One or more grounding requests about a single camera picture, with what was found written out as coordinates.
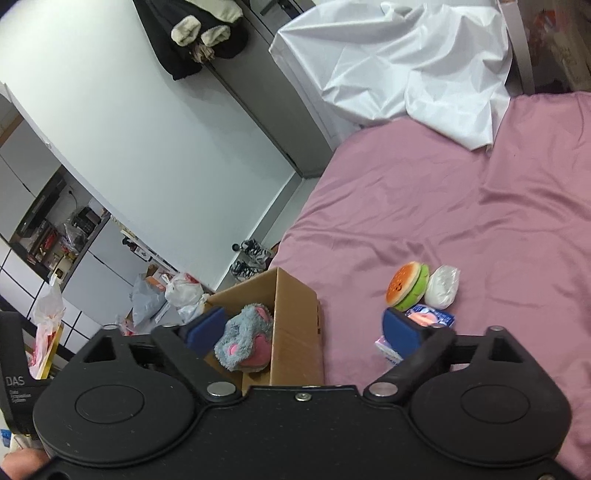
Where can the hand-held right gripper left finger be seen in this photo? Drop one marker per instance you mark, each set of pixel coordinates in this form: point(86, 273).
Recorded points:
point(207, 327)

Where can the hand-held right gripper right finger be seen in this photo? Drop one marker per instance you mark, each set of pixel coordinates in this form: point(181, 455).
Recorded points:
point(401, 334)

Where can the blue white tissue packet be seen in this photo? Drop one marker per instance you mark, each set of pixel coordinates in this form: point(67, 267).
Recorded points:
point(434, 317)

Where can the burger squishy toy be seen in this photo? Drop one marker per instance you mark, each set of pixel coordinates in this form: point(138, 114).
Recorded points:
point(406, 286)

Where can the small white soft packet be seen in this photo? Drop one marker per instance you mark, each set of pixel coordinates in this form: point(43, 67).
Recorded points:
point(442, 286)

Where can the cardboard box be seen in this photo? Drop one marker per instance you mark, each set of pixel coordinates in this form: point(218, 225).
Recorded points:
point(295, 341)

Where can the person's left hand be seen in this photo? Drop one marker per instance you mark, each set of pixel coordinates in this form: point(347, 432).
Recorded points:
point(21, 461)

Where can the plain white plastic bag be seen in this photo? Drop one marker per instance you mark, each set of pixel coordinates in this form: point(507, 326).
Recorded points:
point(191, 310)

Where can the grey pink plush toy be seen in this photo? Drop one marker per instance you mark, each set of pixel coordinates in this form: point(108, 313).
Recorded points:
point(240, 337)

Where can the white red plastic bag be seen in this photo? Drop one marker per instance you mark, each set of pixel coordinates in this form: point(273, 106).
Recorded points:
point(182, 288)

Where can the grey mailer bag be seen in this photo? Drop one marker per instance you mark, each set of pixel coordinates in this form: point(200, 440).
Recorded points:
point(147, 300)

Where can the grey white sneaker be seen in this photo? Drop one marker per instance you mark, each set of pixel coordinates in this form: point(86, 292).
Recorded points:
point(247, 270)
point(253, 249)

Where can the pink white plastic bag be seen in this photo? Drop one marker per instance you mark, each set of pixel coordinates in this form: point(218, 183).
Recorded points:
point(46, 314)

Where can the white kitchen cabinet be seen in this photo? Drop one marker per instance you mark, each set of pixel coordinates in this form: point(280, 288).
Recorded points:
point(106, 258)

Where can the grey wardrobe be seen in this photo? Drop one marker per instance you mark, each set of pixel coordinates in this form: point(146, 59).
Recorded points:
point(277, 115)

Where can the white sheet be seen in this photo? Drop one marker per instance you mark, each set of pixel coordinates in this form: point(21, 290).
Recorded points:
point(392, 60)

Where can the black coat with beige cuffs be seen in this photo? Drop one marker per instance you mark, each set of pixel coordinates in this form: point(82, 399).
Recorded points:
point(157, 37)

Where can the white bed post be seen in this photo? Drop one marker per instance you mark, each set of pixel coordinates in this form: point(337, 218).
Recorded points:
point(519, 46)

